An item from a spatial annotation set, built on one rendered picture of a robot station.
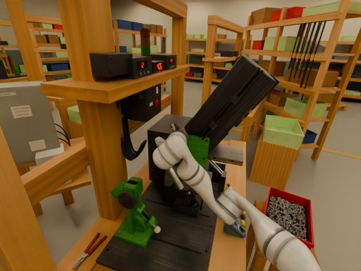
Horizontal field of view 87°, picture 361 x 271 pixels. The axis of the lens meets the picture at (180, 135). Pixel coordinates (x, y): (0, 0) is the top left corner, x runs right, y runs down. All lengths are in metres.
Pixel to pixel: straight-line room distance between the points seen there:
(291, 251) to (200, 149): 0.54
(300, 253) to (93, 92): 0.67
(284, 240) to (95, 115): 0.69
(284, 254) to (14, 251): 0.66
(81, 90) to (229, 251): 0.82
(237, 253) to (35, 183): 0.79
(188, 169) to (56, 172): 0.47
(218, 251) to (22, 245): 0.67
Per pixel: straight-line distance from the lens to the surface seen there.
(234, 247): 0.96
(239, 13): 10.10
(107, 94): 0.59
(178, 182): 0.91
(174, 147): 0.51
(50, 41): 8.35
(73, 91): 0.67
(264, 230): 0.62
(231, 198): 0.70
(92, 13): 0.75
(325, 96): 7.88
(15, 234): 0.67
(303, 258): 0.58
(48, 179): 0.79
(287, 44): 3.95
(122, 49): 6.08
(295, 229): 1.16
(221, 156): 1.06
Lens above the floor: 1.66
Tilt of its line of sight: 25 degrees down
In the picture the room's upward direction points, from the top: 2 degrees clockwise
